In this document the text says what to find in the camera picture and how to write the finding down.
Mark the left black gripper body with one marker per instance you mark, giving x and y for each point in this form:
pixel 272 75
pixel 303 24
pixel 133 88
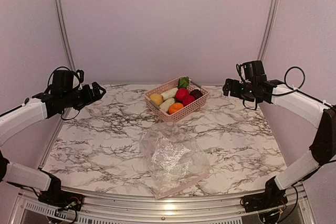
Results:
pixel 71 100

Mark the white radish upper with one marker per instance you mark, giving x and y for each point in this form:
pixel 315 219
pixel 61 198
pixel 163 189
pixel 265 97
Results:
pixel 169 93

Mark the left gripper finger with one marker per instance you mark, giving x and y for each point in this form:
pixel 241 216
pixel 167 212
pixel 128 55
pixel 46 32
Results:
pixel 98 89
pixel 97 97

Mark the clear zip top bag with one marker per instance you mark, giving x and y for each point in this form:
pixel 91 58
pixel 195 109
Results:
pixel 173 158

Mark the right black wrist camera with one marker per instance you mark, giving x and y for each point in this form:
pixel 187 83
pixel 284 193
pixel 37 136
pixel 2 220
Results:
pixel 251 71

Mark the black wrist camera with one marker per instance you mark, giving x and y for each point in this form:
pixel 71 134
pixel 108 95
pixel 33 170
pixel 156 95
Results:
pixel 64 80
pixel 251 71

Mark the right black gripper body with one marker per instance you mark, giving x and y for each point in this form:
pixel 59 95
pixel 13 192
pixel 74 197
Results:
pixel 247 93

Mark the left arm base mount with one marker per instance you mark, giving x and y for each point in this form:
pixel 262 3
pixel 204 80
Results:
pixel 63 200

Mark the front aluminium rail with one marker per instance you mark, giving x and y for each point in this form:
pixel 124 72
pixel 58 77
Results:
pixel 114 208

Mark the dark purple beet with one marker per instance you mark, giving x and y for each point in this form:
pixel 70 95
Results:
pixel 196 93

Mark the right aluminium frame post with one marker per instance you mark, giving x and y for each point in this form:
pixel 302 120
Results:
pixel 270 21

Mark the aluminium frame post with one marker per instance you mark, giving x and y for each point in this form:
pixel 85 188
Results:
pixel 270 21
pixel 63 33

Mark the green lettuce leaf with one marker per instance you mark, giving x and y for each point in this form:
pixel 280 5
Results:
pixel 183 83

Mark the left aluminium frame post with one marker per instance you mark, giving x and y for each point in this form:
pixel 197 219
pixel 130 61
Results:
pixel 63 33

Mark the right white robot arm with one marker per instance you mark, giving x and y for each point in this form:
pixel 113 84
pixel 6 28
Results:
pixel 319 115

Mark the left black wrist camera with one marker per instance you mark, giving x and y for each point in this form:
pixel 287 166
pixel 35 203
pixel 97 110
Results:
pixel 64 80

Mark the red apple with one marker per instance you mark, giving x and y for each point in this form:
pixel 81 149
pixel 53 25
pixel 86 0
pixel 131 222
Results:
pixel 181 94

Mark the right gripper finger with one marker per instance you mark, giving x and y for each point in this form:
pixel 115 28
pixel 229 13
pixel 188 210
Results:
pixel 225 92
pixel 227 83

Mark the red strawberry fruit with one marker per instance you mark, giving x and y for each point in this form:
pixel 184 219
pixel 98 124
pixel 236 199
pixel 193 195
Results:
pixel 188 99

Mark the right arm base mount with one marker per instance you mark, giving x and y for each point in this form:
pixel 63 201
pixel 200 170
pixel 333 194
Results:
pixel 259 201

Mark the orange tangerine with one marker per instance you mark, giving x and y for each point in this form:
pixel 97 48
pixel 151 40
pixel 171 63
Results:
pixel 175 107

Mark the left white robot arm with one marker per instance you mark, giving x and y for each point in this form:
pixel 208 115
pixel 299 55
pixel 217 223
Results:
pixel 36 109

